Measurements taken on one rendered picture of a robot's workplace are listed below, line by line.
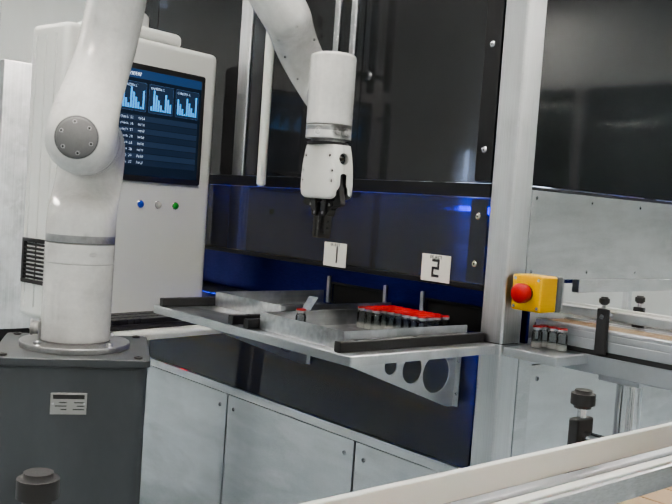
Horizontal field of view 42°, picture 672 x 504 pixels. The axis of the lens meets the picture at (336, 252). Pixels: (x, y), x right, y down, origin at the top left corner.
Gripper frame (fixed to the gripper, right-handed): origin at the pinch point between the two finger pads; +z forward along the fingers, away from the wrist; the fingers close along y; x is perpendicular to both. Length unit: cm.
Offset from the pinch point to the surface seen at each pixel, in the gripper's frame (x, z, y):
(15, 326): -136, 98, 497
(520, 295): -35.9, 10.9, -18.8
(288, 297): -35, 20, 54
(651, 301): -499, 50, 209
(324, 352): 0.6, 22.7, -3.8
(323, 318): -18.6, 20.4, 19.6
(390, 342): -11.9, 20.8, -8.0
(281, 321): -2.0, 19.5, 12.8
